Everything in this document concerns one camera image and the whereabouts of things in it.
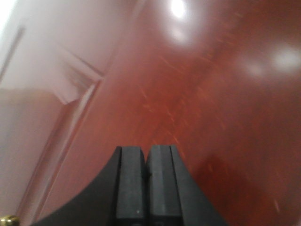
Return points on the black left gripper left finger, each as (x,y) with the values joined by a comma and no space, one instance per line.
(116,196)

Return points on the brass door handle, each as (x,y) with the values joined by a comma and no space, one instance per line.
(10,220)

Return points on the brown wooden door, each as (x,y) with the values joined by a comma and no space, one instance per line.
(220,79)

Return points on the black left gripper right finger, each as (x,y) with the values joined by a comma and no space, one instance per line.
(175,199)

